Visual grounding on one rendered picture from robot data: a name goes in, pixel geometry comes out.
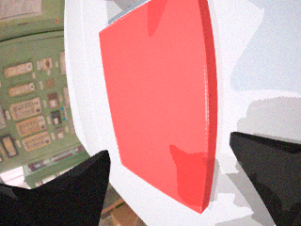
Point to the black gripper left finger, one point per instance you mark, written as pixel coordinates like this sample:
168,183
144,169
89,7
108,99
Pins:
75,198

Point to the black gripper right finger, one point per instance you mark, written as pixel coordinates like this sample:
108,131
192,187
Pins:
274,168

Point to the red box lid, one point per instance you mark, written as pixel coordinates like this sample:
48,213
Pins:
159,70

